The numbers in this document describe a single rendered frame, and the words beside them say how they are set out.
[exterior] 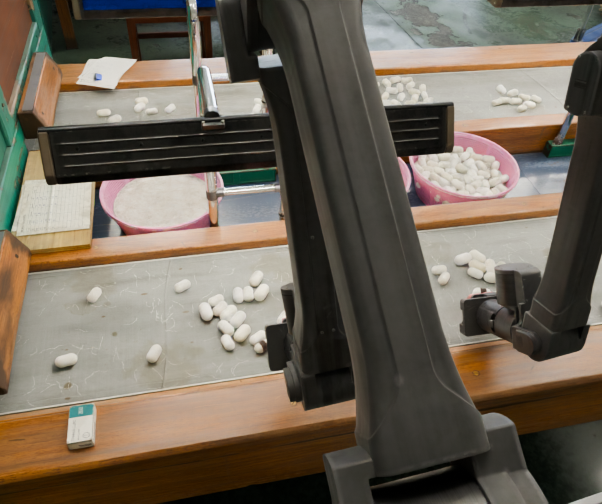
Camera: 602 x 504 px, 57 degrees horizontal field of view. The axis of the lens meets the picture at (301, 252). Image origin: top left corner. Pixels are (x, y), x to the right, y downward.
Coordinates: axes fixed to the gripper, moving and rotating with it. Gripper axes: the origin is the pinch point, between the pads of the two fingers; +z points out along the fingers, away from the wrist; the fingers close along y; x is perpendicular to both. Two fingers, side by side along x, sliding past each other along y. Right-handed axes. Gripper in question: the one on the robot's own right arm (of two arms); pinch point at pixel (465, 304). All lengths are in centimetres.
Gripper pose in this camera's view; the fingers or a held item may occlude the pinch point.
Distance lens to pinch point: 109.8
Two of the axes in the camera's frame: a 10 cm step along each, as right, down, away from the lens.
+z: -2.0, -1.1, 9.7
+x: 0.8, 9.9, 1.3
